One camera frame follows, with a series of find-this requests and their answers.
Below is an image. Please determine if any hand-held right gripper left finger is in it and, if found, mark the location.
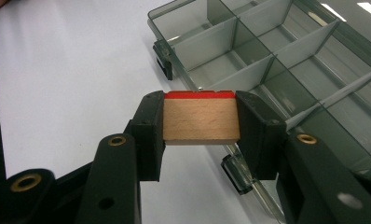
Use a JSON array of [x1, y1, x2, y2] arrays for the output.
[[123, 90, 167, 183]]

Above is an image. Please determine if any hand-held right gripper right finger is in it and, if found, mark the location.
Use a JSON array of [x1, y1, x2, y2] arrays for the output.
[[235, 90, 288, 181]]

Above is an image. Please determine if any wooden block with red face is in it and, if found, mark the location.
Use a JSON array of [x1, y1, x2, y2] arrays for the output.
[[162, 90, 241, 147]]

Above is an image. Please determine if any clear grey plastic organizer box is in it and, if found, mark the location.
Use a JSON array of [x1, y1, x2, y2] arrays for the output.
[[147, 0, 371, 224]]

